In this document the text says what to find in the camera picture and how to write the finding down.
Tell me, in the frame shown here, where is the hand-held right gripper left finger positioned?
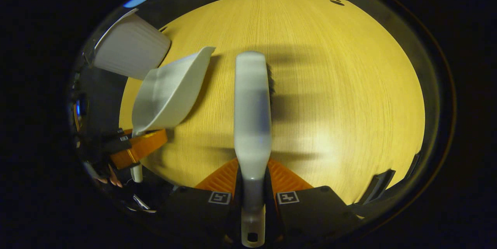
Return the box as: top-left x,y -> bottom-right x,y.
156,158 -> 243,244

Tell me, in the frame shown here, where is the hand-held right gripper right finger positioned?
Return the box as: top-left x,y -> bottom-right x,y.
264,158 -> 363,244

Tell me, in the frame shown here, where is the white dustpan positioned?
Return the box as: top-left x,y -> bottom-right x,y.
130,46 -> 216,184

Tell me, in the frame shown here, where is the white garbage bin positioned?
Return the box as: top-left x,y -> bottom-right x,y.
92,8 -> 172,81

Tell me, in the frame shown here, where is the small white broom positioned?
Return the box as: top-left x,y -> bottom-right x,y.
233,50 -> 276,248

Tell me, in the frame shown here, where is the wooden desktop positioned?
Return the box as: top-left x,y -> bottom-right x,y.
118,0 -> 426,206

